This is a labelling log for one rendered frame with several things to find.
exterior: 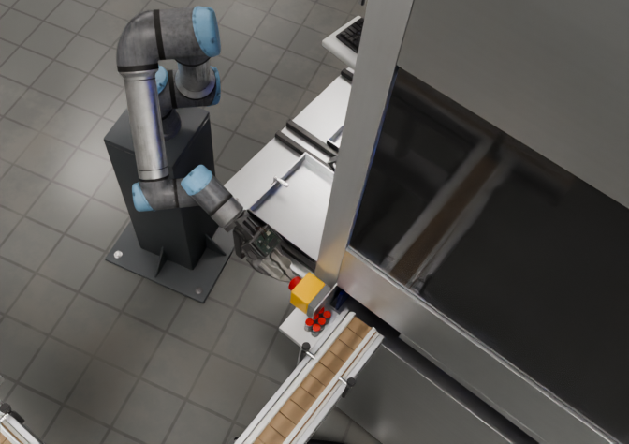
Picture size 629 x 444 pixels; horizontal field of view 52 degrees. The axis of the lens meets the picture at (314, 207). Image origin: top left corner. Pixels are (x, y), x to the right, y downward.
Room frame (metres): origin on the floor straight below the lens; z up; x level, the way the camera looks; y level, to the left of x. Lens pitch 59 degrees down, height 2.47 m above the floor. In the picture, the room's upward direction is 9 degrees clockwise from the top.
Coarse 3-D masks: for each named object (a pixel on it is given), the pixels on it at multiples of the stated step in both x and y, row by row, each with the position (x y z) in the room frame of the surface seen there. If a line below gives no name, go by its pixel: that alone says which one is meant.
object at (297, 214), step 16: (304, 160) 1.10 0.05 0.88; (288, 176) 1.03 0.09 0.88; (304, 176) 1.04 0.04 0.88; (320, 176) 1.05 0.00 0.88; (272, 192) 0.97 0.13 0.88; (288, 192) 0.98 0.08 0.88; (304, 192) 0.99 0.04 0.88; (320, 192) 1.00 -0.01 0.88; (256, 208) 0.91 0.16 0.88; (272, 208) 0.92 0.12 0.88; (288, 208) 0.92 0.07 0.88; (304, 208) 0.93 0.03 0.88; (320, 208) 0.94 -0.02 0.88; (272, 224) 0.86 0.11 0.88; (288, 224) 0.87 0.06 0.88; (304, 224) 0.88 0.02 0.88; (320, 224) 0.89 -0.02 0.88; (288, 240) 0.81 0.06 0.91; (304, 240) 0.83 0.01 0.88; (320, 240) 0.84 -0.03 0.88
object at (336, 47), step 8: (344, 24) 1.78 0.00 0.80; (336, 32) 1.73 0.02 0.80; (328, 40) 1.68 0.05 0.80; (336, 40) 1.69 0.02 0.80; (328, 48) 1.66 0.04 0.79; (336, 48) 1.65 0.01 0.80; (344, 48) 1.66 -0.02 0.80; (344, 56) 1.62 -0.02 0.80; (352, 56) 1.63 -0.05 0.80; (352, 64) 1.59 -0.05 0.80
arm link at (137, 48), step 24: (144, 24) 1.04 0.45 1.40; (120, 48) 1.01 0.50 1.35; (144, 48) 1.01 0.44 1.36; (120, 72) 0.97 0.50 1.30; (144, 72) 0.97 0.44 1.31; (144, 96) 0.94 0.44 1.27; (144, 120) 0.90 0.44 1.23; (144, 144) 0.86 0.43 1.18; (144, 168) 0.82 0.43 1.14; (144, 192) 0.78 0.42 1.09; (168, 192) 0.80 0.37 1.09
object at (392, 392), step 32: (384, 320) 0.63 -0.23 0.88; (384, 352) 0.56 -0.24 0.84; (416, 352) 0.56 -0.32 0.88; (384, 384) 0.54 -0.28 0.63; (416, 384) 0.50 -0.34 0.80; (448, 384) 0.49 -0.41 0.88; (352, 416) 0.55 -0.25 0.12; (384, 416) 0.51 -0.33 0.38; (416, 416) 0.47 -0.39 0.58; (448, 416) 0.44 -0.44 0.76; (480, 416) 0.42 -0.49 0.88
